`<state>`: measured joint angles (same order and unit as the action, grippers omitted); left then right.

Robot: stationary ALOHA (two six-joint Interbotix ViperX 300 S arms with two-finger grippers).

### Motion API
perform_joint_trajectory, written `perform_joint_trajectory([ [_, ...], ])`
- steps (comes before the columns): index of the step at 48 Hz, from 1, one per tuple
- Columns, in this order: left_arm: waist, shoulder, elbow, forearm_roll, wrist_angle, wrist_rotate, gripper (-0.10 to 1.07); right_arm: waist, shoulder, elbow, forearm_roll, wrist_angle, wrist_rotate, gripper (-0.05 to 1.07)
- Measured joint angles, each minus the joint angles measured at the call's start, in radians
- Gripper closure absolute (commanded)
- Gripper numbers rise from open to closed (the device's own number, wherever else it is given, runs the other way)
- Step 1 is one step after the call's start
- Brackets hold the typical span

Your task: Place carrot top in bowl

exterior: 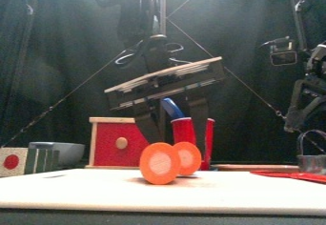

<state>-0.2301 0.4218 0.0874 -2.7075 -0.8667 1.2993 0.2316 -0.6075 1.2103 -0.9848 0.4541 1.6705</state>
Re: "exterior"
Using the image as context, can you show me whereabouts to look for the small orange toy carrot slice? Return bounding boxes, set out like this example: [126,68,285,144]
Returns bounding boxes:
[172,141,204,176]

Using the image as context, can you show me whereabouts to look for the large orange toy carrot slice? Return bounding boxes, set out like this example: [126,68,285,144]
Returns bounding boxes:
[137,141,182,186]

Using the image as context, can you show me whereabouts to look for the grey bowl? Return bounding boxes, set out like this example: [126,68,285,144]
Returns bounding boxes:
[26,141,86,168]

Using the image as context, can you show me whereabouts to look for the red plastic cup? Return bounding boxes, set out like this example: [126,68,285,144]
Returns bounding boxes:
[169,116,216,172]

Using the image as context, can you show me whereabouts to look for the red wooden box with knob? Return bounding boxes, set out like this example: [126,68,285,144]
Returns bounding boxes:
[85,116,149,170]

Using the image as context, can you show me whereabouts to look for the flat wooden board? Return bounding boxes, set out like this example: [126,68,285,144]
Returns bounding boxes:
[209,163,300,173]

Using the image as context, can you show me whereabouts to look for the white cutting board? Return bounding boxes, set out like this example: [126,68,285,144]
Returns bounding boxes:
[0,168,326,217]

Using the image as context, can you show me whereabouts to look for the white block with red dot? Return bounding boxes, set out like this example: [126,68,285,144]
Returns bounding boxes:
[0,147,29,178]

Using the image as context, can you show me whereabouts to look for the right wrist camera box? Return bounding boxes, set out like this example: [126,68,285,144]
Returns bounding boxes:
[268,36,299,67]

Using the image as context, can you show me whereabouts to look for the small metal pot with handle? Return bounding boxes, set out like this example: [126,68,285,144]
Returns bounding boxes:
[295,129,326,176]

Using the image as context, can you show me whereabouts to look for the metal frame pole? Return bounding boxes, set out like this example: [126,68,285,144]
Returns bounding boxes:
[158,0,168,36]

